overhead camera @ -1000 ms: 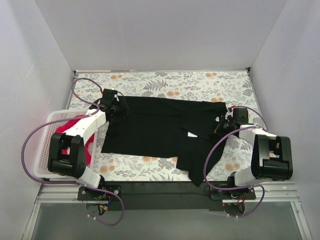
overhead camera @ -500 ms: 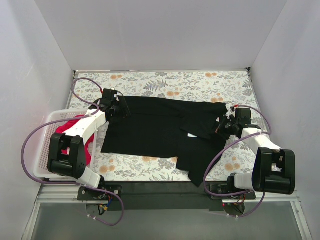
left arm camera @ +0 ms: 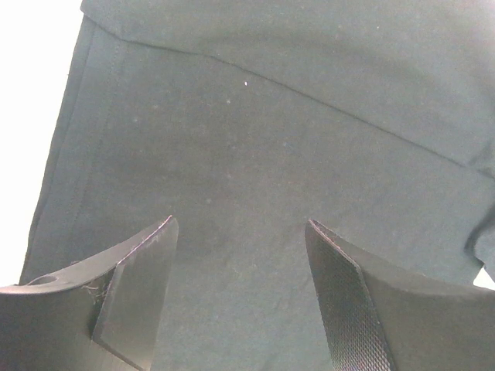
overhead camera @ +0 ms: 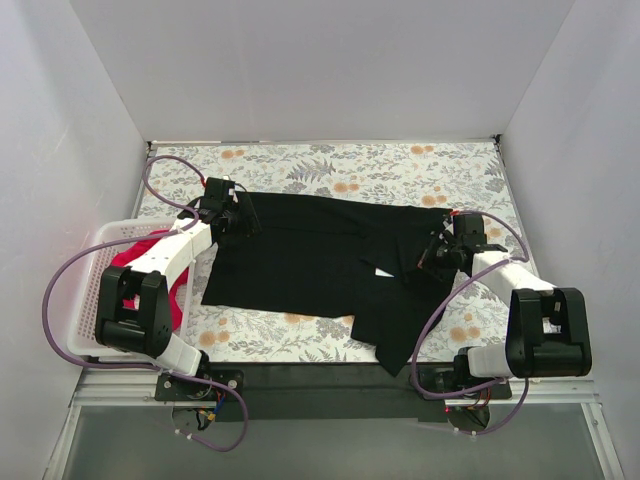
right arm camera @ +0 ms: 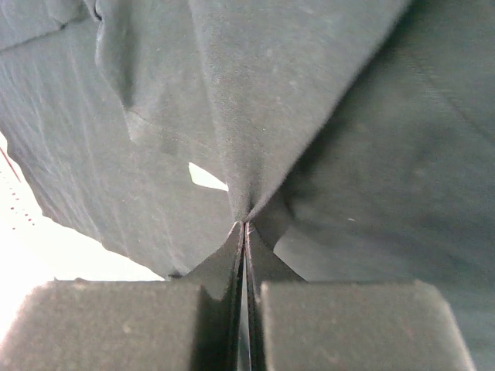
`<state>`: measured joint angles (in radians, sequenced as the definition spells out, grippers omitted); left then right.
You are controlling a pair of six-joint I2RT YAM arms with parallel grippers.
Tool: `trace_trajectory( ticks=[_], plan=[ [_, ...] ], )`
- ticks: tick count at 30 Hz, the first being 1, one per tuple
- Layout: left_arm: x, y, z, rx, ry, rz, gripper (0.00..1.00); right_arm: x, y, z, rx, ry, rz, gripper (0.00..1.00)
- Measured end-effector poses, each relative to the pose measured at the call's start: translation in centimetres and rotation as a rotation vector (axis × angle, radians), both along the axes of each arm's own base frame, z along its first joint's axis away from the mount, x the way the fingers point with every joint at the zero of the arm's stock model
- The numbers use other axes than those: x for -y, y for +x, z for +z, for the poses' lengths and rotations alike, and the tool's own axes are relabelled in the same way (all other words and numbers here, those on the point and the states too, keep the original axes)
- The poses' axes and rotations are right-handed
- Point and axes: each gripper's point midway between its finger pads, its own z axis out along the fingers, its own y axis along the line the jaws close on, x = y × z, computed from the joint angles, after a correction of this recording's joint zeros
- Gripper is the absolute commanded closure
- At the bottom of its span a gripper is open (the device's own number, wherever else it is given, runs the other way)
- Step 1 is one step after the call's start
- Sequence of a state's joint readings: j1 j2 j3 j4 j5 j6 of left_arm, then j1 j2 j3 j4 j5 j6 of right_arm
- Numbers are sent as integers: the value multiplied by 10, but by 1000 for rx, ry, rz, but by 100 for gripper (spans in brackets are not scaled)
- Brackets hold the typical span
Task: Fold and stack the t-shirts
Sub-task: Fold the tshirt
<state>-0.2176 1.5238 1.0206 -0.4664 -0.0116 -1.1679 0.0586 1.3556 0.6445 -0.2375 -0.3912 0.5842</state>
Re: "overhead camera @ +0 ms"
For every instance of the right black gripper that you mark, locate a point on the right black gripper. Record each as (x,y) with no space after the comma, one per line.
(432,252)

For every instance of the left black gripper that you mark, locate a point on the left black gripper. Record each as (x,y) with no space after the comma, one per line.
(245,214)

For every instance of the black t shirt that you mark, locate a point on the black t shirt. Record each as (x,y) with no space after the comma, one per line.
(328,257)

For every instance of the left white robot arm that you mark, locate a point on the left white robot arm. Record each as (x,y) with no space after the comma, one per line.
(134,312)

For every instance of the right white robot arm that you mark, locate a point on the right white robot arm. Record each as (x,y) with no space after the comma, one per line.
(547,334)

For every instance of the floral table cloth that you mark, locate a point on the floral table cloth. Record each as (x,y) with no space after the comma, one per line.
(468,175)

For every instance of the red t shirt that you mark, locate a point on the red t shirt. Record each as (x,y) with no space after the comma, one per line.
(171,257)

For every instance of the white plastic laundry basket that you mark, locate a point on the white plastic laundry basket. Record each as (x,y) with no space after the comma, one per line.
(111,239)

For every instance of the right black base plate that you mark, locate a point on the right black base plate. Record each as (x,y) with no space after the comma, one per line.
(467,412)

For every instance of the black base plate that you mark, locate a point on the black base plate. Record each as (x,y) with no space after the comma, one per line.
(467,412)
(202,401)

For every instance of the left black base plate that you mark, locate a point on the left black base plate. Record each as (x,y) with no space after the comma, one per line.
(202,401)

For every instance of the aluminium frame rail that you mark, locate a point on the aluminium frame rail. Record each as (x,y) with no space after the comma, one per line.
(365,388)

